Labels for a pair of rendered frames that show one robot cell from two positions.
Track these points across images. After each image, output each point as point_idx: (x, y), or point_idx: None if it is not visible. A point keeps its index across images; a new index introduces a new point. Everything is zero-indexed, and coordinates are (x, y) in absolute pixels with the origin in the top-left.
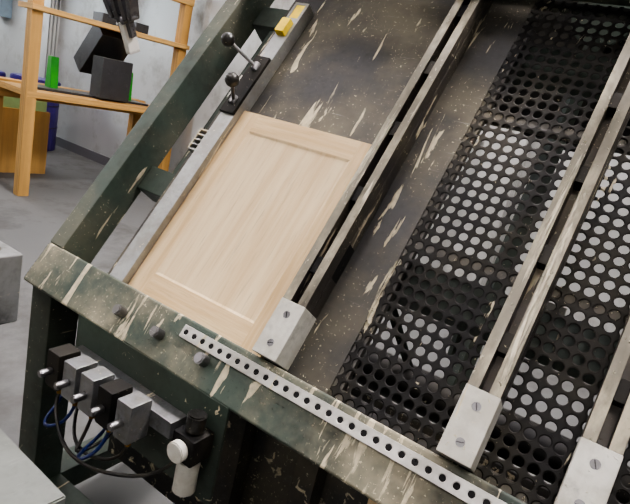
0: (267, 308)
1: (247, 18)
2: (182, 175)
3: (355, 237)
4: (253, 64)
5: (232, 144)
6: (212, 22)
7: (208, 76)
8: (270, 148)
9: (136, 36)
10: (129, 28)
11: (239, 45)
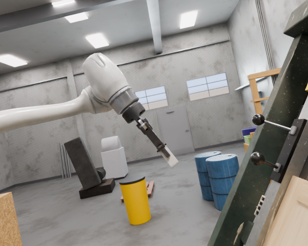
0: None
1: (297, 84)
2: (247, 245)
3: None
4: (290, 130)
5: (284, 215)
6: (268, 100)
7: (275, 140)
8: None
9: (170, 155)
10: (163, 153)
11: (298, 106)
